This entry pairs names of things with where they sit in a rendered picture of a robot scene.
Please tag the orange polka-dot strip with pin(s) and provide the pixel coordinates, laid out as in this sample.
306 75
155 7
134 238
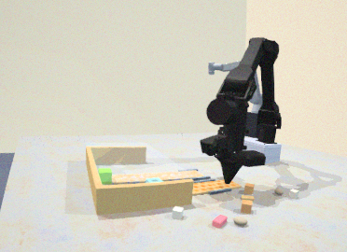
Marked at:
204 187

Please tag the pale orange strip with blue speckles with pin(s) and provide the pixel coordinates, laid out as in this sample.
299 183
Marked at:
196 174

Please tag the pink block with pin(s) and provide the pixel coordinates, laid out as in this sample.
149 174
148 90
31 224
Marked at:
219 221

